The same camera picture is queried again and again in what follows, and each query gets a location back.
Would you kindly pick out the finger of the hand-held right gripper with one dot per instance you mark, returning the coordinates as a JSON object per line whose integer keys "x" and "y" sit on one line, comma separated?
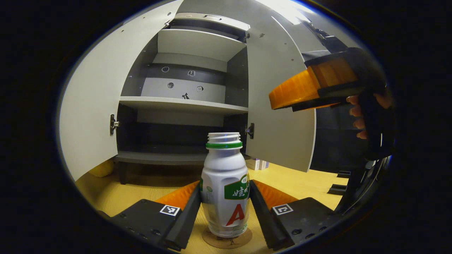
{"x": 317, "y": 100}

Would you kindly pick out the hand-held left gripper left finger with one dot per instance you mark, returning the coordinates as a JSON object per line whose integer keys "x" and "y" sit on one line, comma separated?
{"x": 185, "y": 218}

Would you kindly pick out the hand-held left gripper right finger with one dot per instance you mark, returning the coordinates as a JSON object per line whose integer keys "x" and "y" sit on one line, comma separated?
{"x": 263, "y": 218}

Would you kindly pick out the round brown coaster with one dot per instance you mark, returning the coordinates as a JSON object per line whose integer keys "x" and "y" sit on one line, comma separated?
{"x": 212, "y": 240}

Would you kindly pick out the white cabinet door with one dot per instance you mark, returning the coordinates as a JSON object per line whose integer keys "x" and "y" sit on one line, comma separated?
{"x": 279, "y": 123}
{"x": 95, "y": 106}

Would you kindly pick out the white plastic bottle green label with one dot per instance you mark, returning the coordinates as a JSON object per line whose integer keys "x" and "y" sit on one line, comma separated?
{"x": 219, "y": 173}

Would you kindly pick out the white and grey cabinet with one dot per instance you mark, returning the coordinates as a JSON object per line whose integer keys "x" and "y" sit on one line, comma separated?
{"x": 183, "y": 121}

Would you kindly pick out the white cabinet shelf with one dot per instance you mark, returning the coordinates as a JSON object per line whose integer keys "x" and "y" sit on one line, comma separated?
{"x": 176, "y": 104}
{"x": 197, "y": 44}

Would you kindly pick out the white cabinet drawer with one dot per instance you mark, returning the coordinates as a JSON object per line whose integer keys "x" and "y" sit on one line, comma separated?
{"x": 212, "y": 22}

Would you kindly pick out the black backdrop cloth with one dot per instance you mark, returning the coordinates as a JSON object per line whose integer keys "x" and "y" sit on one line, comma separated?
{"x": 332, "y": 148}

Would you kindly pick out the long ceiling light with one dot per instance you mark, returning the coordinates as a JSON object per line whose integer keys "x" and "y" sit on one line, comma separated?
{"x": 286, "y": 10}

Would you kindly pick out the yellow round object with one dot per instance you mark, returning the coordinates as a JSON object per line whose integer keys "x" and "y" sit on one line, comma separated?
{"x": 101, "y": 168}

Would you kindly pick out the black flat bracket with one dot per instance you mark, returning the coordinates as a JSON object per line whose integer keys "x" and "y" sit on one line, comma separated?
{"x": 337, "y": 189}
{"x": 343, "y": 174}

